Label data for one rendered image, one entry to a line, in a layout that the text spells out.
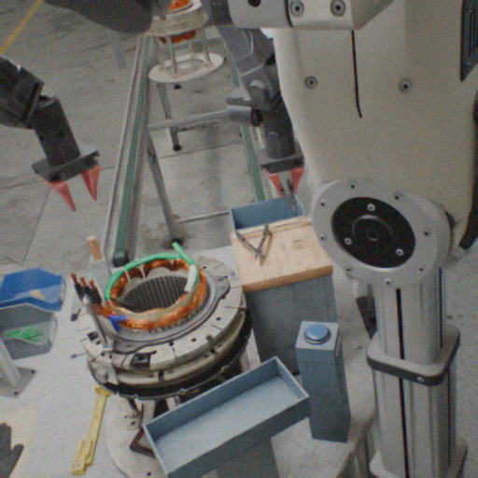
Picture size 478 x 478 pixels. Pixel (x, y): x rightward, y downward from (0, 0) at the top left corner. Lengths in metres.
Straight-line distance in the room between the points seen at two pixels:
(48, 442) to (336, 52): 1.15
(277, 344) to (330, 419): 0.21
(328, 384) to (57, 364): 0.76
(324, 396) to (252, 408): 0.20
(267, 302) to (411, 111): 0.79
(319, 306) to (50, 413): 0.67
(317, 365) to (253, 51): 0.57
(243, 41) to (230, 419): 0.64
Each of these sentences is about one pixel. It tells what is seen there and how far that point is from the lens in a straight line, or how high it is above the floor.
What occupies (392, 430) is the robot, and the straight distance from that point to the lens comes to 1.04.
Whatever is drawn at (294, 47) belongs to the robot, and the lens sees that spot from 0.61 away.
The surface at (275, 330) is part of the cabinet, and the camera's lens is 1.37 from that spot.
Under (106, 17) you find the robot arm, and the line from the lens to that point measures 0.55.
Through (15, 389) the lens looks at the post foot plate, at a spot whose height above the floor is 0.79.
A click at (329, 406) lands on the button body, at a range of 1.26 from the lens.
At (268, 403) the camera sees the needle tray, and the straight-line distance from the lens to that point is 1.09.
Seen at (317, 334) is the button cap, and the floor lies 1.04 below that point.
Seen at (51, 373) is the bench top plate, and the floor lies 0.78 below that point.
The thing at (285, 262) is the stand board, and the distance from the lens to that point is 1.31.
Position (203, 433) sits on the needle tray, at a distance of 1.08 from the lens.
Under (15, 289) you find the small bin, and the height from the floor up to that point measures 0.80.
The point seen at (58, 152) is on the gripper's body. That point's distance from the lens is 1.12.
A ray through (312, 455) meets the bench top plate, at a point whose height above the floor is 0.78.
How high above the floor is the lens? 1.84
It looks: 33 degrees down
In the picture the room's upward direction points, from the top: 12 degrees counter-clockwise
